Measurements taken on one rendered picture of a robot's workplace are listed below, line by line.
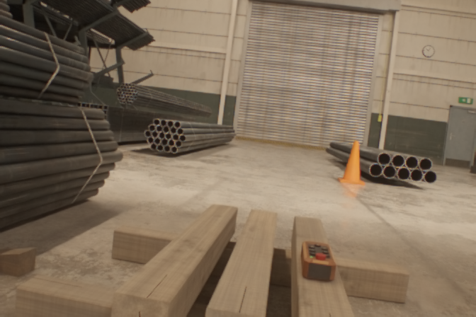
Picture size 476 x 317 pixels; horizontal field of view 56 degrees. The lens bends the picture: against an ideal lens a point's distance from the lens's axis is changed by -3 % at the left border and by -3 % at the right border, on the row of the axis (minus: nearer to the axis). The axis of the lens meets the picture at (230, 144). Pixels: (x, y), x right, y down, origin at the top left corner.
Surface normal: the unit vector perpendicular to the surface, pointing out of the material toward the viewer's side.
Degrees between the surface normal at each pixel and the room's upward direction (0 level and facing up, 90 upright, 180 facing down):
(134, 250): 90
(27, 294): 90
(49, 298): 90
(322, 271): 90
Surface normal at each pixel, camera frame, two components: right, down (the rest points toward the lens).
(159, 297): 0.12, -0.99
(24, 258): 0.97, 0.13
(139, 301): -0.13, 0.03
